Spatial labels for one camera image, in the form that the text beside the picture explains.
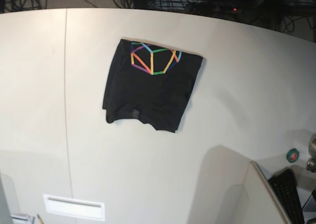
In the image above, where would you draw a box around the black keyboard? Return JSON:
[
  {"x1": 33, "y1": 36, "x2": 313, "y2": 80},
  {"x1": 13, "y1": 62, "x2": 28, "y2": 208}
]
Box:
[{"x1": 269, "y1": 169, "x2": 305, "y2": 224}]

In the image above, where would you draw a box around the black t-shirt with colourful print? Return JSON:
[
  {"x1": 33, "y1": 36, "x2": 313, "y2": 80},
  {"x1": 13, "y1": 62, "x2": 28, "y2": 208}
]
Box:
[{"x1": 102, "y1": 39, "x2": 203, "y2": 133}]

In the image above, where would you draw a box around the silver metal cylinder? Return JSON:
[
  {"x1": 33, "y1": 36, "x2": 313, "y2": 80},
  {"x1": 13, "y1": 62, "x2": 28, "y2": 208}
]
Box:
[{"x1": 306, "y1": 134, "x2": 316, "y2": 173}]

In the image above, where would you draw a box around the yellow pencil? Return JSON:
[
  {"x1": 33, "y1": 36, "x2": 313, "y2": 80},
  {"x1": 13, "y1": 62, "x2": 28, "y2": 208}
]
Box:
[{"x1": 37, "y1": 214, "x2": 44, "y2": 224}]

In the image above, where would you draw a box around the black power strip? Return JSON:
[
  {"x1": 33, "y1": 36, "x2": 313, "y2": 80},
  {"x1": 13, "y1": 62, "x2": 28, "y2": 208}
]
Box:
[{"x1": 190, "y1": 2, "x2": 238, "y2": 14}]

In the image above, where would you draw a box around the white cable slot cover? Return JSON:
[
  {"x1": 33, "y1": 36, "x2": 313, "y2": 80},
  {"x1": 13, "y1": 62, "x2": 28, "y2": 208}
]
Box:
[{"x1": 43, "y1": 194, "x2": 106, "y2": 222}]

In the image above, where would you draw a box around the green tape roll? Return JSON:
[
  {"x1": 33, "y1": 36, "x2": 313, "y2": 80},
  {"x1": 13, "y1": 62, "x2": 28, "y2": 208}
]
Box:
[{"x1": 286, "y1": 148, "x2": 300, "y2": 163}]

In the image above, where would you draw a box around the beige partition panel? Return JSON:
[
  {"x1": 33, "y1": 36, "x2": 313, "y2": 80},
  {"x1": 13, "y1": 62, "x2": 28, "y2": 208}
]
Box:
[{"x1": 241, "y1": 161, "x2": 291, "y2": 224}]

